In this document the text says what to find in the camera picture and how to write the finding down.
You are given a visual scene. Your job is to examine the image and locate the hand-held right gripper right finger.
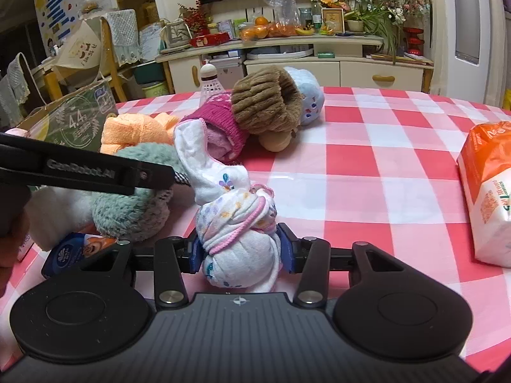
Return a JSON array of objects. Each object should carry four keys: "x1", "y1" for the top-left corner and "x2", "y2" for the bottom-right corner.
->
[{"x1": 277, "y1": 222, "x2": 405, "y2": 309}]

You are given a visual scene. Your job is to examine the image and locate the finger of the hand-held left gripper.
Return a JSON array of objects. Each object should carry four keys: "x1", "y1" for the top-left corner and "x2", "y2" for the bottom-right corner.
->
[{"x1": 134, "y1": 165, "x2": 178, "y2": 190}]

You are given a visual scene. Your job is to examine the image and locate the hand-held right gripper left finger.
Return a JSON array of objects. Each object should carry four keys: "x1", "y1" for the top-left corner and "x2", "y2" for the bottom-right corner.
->
[{"x1": 81, "y1": 235, "x2": 205, "y2": 309}]

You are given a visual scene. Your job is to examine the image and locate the teal fluffy sock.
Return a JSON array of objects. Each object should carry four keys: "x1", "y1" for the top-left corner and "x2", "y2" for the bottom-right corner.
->
[{"x1": 91, "y1": 143, "x2": 189, "y2": 243}]

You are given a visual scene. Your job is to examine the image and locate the cardboard box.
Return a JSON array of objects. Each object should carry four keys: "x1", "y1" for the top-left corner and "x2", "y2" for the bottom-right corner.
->
[{"x1": 18, "y1": 79, "x2": 120, "y2": 153}]

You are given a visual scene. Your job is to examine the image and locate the white floral baby cloth bundle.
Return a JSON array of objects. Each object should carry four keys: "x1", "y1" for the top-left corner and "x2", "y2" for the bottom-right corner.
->
[{"x1": 174, "y1": 121, "x2": 282, "y2": 293}]

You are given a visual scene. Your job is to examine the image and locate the white fluffy plush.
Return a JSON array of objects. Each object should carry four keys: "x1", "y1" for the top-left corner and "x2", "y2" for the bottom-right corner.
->
[{"x1": 23, "y1": 185, "x2": 97, "y2": 251}]

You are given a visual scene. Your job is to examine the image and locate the person's left hand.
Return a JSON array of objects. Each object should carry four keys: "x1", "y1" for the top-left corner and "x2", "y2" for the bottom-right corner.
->
[{"x1": 0, "y1": 207, "x2": 33, "y2": 295}]

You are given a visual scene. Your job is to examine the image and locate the orange towel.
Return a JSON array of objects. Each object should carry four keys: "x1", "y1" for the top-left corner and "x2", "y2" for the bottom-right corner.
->
[{"x1": 99, "y1": 112, "x2": 181, "y2": 156}]

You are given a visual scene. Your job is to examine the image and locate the blue tube packet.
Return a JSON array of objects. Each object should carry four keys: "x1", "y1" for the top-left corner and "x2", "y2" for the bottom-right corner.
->
[{"x1": 42, "y1": 231, "x2": 129, "y2": 281}]

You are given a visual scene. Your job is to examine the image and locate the green bucket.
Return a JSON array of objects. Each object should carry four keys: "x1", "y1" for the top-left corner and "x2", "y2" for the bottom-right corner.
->
[{"x1": 141, "y1": 81, "x2": 169, "y2": 99}]

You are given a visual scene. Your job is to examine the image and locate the wooden chair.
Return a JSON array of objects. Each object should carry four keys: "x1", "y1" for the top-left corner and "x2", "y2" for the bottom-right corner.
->
[{"x1": 99, "y1": 10, "x2": 141, "y2": 103}]

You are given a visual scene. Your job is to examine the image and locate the white shuttlecock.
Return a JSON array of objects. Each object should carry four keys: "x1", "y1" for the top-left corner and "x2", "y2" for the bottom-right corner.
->
[{"x1": 199, "y1": 63, "x2": 218, "y2": 105}]

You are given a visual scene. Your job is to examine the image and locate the beige printed cloth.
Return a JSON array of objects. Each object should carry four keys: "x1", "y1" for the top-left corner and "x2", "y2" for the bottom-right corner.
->
[{"x1": 55, "y1": 19, "x2": 108, "y2": 81}]

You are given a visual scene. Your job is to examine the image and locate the pink checked tablecloth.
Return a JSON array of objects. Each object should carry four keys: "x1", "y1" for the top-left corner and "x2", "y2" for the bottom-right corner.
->
[{"x1": 0, "y1": 86, "x2": 511, "y2": 373}]

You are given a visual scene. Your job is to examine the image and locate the white crochet cloth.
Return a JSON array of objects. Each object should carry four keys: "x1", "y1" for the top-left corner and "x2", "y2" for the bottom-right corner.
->
[{"x1": 105, "y1": 9, "x2": 143, "y2": 65}]

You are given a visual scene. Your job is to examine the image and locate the red box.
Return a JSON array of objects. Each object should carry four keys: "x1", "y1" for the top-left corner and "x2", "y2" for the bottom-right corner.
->
[{"x1": 189, "y1": 33, "x2": 231, "y2": 48}]

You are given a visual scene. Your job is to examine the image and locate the red berry branches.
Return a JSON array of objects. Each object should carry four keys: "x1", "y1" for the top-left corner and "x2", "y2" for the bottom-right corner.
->
[{"x1": 177, "y1": 3, "x2": 213, "y2": 36}]

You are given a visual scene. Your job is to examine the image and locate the pile of oranges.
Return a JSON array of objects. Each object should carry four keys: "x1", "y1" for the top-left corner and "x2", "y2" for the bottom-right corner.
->
[{"x1": 240, "y1": 16, "x2": 298, "y2": 41}]

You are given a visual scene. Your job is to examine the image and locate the cream television cabinet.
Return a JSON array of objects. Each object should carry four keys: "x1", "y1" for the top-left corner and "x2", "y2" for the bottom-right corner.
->
[{"x1": 155, "y1": 33, "x2": 435, "y2": 93}]

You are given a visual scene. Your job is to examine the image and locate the orange and white tissue package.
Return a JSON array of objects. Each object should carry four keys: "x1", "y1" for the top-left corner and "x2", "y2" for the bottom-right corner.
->
[{"x1": 456, "y1": 120, "x2": 511, "y2": 269}]

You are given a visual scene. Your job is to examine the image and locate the clear plastic bag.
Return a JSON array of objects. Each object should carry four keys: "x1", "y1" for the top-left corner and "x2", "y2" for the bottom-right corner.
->
[{"x1": 266, "y1": 0, "x2": 301, "y2": 27}]

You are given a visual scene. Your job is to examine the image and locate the red stand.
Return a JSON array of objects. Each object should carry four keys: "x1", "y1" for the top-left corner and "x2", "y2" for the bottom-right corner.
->
[{"x1": 403, "y1": 27, "x2": 426, "y2": 57}]

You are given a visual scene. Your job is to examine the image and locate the potted flowers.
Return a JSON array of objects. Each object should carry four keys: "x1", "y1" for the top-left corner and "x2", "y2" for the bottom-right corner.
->
[{"x1": 345, "y1": 0, "x2": 432, "y2": 58}]

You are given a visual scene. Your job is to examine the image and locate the white standing air conditioner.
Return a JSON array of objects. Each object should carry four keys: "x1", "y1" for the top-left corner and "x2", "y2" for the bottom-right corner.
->
[{"x1": 440, "y1": 0, "x2": 504, "y2": 108}]

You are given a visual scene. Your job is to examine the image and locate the wall poster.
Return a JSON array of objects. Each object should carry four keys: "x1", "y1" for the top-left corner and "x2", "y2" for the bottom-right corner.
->
[{"x1": 31, "y1": 0, "x2": 115, "y2": 56}]

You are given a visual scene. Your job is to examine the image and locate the wooden photo frame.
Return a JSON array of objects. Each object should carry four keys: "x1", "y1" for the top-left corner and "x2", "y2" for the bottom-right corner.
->
[{"x1": 321, "y1": 7, "x2": 345, "y2": 35}]

